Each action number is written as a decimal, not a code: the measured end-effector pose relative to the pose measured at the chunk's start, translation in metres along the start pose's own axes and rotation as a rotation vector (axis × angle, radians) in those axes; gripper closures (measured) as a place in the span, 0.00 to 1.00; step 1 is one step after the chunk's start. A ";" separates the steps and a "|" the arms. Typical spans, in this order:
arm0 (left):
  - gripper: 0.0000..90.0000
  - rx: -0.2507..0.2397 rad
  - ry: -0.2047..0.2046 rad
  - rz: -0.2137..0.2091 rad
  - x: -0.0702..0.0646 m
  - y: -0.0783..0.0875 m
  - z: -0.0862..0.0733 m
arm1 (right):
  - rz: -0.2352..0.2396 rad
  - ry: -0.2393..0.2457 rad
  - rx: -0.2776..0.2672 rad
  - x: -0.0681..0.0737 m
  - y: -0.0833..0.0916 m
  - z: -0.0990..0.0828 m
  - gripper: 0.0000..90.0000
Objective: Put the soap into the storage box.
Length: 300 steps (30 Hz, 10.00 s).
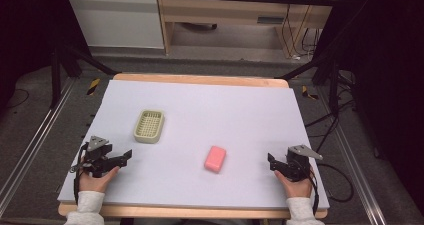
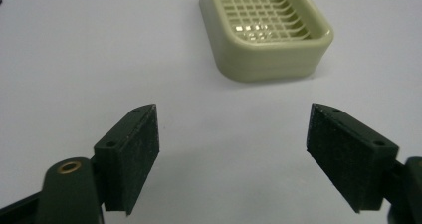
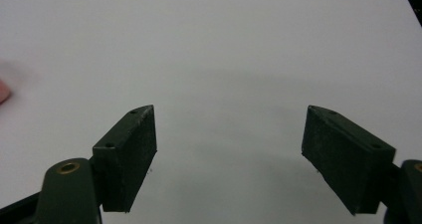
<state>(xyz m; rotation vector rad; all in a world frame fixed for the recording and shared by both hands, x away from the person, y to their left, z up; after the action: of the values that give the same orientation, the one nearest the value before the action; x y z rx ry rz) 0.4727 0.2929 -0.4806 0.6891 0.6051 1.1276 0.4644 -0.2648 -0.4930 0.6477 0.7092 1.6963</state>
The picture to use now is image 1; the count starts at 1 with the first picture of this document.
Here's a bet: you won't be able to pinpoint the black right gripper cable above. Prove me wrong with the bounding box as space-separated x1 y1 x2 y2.
308 166 322 217

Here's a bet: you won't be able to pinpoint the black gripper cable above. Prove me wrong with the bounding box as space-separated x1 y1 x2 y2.
73 143 89 207
308 166 322 217

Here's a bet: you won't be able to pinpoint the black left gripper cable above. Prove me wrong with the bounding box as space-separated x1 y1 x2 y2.
73 143 89 207

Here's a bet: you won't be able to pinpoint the metal floor rail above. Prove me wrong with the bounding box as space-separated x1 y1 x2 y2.
318 84 388 225
0 77 78 216

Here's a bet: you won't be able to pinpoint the beige slotted soap dish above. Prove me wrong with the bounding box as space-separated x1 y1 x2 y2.
133 109 166 145

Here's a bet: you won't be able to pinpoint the light wooden desk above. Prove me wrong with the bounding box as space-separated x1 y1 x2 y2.
155 0 342 59

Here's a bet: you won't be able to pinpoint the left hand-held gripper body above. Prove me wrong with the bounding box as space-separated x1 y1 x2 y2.
69 135 116 179

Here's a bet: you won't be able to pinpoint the black metal stand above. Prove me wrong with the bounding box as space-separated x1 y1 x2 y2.
274 49 344 118
49 44 119 110

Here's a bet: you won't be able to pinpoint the person's left hand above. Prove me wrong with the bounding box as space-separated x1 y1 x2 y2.
78 166 121 194

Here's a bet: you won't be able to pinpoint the person's right hand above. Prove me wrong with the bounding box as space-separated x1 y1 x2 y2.
273 169 315 200

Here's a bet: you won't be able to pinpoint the yellow black floor tape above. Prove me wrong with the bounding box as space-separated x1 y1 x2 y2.
301 85 319 101
86 77 101 97

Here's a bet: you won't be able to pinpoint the pink soap bar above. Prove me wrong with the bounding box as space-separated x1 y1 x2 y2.
203 145 228 174

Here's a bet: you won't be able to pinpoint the black floor cable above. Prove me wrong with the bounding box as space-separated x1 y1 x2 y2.
314 162 355 204

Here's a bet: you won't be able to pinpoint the hanging desk cables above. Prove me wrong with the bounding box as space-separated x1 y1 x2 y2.
281 3 323 60

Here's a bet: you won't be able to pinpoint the white foam mat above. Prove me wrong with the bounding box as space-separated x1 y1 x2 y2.
56 79 331 211

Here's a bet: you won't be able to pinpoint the wooden table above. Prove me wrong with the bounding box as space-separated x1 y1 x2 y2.
57 72 330 220

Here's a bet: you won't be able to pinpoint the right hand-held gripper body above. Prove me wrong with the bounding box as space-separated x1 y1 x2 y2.
279 144 324 183

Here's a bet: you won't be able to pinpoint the white cabinet panel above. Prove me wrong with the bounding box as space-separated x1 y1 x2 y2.
66 0 166 50

